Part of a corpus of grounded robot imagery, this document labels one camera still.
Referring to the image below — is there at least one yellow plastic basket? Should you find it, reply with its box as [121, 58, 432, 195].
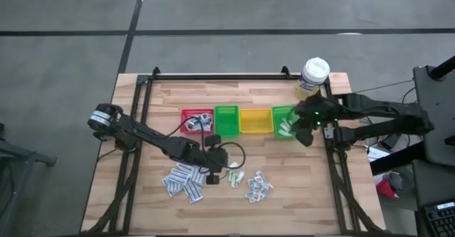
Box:
[238, 107, 274, 135]

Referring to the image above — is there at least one black desk bar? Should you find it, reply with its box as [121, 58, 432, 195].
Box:
[369, 141, 427, 176]

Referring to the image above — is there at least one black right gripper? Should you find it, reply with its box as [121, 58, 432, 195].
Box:
[294, 95, 338, 147]

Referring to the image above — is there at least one grey metal stand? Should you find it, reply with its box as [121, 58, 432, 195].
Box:
[0, 122, 58, 237]

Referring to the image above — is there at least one yellow Lysol wipes canister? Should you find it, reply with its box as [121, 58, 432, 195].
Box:
[294, 57, 331, 102]

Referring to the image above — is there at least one black power box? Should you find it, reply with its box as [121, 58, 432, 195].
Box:
[378, 134, 402, 151]

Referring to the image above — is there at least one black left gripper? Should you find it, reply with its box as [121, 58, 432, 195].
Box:
[197, 134, 230, 185]

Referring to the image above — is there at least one red grey fabric bundle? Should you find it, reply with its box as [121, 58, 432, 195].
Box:
[375, 172, 405, 199]

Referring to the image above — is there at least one green plastic basket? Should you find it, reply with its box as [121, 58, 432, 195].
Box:
[213, 105, 241, 139]
[271, 105, 301, 139]

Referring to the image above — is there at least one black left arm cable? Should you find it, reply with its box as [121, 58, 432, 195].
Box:
[166, 115, 247, 176]

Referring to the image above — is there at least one black keyboard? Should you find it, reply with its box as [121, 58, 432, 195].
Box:
[422, 201, 455, 237]

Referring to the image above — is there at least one black aluminium table frame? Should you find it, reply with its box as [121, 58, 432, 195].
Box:
[80, 65, 388, 237]

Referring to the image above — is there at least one red plastic basket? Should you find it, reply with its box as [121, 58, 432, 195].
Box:
[180, 108, 215, 135]

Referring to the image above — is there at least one black pole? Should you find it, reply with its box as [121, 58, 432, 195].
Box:
[428, 55, 455, 81]

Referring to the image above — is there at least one white paper sheet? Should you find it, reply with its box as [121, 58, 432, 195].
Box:
[365, 146, 390, 163]

